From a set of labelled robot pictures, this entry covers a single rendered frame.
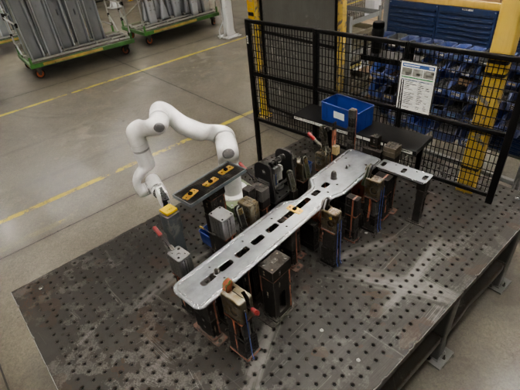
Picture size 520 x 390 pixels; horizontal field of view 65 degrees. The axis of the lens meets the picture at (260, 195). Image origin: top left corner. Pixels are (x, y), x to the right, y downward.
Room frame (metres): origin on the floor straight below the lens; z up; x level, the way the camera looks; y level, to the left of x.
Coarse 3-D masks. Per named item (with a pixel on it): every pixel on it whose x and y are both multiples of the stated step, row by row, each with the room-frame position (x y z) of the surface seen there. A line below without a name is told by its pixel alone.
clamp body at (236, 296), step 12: (240, 288) 1.05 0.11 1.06; (228, 300) 1.01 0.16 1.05; (240, 300) 1.00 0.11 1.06; (228, 312) 1.02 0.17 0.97; (240, 312) 0.97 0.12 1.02; (228, 324) 1.04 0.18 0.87; (240, 324) 0.98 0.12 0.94; (252, 324) 1.02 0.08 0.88; (240, 336) 1.01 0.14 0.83; (252, 336) 1.01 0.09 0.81; (240, 348) 1.00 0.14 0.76; (252, 348) 1.00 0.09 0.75; (252, 360) 0.97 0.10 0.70
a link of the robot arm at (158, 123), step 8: (152, 112) 1.93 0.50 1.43; (160, 112) 1.92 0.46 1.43; (136, 120) 1.95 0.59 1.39; (144, 120) 1.90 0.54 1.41; (152, 120) 1.87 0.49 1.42; (160, 120) 1.87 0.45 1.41; (168, 120) 1.91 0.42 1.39; (128, 128) 1.93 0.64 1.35; (136, 128) 1.92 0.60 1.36; (144, 128) 1.89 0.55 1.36; (152, 128) 1.86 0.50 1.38; (160, 128) 1.86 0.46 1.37; (128, 136) 1.92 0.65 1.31; (136, 136) 1.92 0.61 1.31; (144, 136) 1.93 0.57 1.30; (136, 144) 1.92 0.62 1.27; (144, 144) 1.94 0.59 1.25
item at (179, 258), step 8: (176, 248) 1.31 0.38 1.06; (168, 256) 1.28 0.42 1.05; (176, 256) 1.26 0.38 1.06; (184, 256) 1.26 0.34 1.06; (176, 264) 1.24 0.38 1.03; (184, 264) 1.25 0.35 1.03; (192, 264) 1.27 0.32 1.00; (176, 272) 1.26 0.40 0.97; (184, 272) 1.24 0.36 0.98; (176, 280) 1.29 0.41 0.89; (184, 304) 1.27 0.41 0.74; (192, 312) 1.23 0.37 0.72
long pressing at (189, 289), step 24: (336, 168) 1.91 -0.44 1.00; (360, 168) 1.89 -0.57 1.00; (312, 192) 1.71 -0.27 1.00; (336, 192) 1.69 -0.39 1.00; (264, 216) 1.54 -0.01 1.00; (312, 216) 1.52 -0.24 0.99; (240, 240) 1.39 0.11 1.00; (264, 240) 1.38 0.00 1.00; (216, 264) 1.25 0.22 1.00; (240, 264) 1.24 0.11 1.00; (192, 288) 1.13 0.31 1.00; (216, 288) 1.12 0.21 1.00
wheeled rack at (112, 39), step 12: (108, 0) 8.67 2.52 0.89; (120, 0) 8.15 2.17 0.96; (0, 12) 7.86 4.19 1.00; (108, 12) 8.92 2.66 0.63; (12, 24) 7.25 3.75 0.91; (12, 36) 7.87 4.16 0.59; (108, 36) 8.29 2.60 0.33; (120, 36) 8.37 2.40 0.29; (24, 48) 7.11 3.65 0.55; (72, 48) 7.85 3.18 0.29; (84, 48) 7.74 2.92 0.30; (96, 48) 7.75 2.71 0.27; (108, 48) 7.87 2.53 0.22; (24, 60) 7.42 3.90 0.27; (36, 60) 7.26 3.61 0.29; (48, 60) 7.26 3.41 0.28; (60, 60) 7.36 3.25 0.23; (36, 72) 7.19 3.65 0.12
